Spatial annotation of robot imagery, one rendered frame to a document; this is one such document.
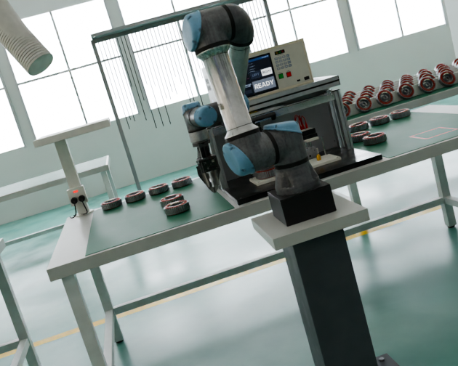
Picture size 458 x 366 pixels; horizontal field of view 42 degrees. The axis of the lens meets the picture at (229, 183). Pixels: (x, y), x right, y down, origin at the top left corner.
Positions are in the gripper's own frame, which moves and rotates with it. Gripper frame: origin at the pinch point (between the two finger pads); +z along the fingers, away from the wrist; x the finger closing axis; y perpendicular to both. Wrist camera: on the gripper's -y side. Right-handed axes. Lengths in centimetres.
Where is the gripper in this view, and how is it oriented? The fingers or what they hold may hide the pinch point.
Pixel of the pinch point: (214, 189)
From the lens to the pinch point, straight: 234.4
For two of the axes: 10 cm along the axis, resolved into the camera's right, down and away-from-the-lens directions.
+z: 2.7, 9.5, 1.9
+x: 9.4, -3.0, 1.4
